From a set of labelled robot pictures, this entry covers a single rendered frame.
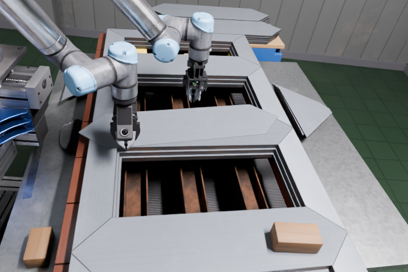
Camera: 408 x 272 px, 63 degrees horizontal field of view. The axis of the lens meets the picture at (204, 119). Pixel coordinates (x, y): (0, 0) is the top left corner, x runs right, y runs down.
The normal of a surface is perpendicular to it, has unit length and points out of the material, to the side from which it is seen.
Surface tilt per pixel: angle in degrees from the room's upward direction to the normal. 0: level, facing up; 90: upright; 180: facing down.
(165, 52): 90
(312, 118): 0
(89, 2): 90
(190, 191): 0
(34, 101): 90
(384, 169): 0
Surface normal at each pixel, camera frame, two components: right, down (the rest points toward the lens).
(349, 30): 0.00, 0.64
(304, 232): 0.12, -0.77
